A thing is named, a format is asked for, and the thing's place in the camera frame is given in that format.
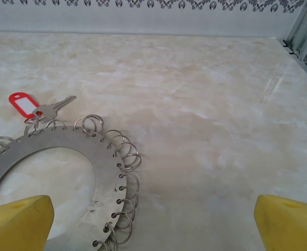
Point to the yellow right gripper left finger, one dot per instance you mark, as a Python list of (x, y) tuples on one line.
[(17, 225)]

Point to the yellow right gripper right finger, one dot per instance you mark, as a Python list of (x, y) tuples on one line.
[(289, 227)]

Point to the silver key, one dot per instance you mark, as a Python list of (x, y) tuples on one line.
[(48, 109)]

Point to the aluminium frame post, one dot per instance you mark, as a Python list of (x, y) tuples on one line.
[(306, 23)]

